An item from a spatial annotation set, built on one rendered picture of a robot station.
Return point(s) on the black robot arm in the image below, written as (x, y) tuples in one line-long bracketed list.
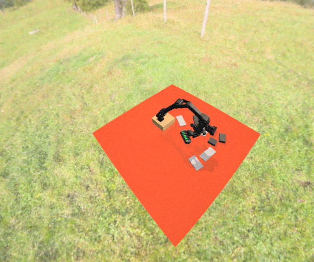
[(203, 119)]

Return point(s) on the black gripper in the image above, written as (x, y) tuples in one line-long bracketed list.
[(196, 132)]

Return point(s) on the dark grey switch panel with green rocker switches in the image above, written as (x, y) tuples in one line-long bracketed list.
[(185, 136)]

